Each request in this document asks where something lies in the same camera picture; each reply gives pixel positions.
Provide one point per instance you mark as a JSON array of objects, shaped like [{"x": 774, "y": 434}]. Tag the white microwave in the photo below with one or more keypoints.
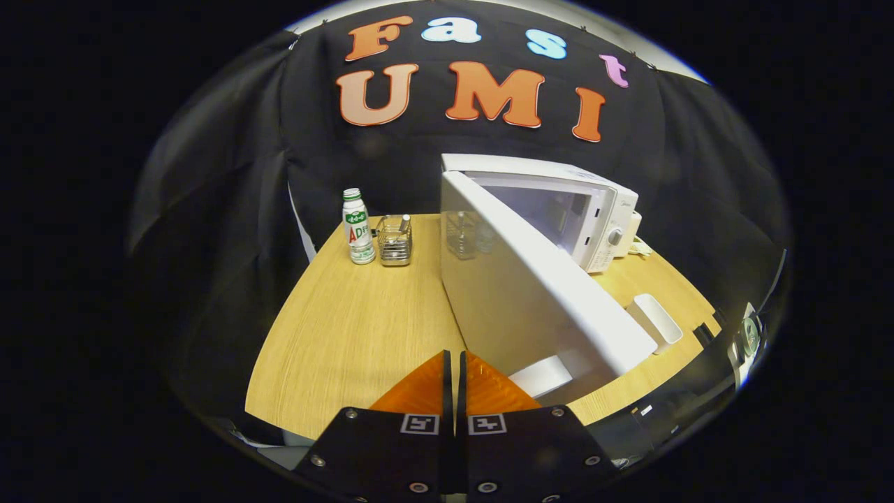
[{"x": 524, "y": 293}]

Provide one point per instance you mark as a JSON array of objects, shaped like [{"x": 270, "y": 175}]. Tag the white rectangular dish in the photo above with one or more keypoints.
[{"x": 656, "y": 321}]

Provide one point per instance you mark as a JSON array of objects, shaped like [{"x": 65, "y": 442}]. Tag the white device with round part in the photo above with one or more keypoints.
[{"x": 751, "y": 337}]

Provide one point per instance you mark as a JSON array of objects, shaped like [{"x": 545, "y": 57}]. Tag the white toaster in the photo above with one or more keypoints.
[{"x": 634, "y": 227}]

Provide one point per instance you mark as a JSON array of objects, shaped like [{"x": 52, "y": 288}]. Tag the white green drink bottle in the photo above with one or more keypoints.
[{"x": 357, "y": 234}]

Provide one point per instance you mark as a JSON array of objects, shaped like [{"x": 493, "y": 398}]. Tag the white divided bean dish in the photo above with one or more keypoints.
[{"x": 642, "y": 248}]

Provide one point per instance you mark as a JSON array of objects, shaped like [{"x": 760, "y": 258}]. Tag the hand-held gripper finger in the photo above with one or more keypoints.
[
  {"x": 447, "y": 419},
  {"x": 462, "y": 419}
]

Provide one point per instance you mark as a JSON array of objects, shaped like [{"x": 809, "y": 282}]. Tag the black table edge clamp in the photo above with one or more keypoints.
[{"x": 707, "y": 334}]

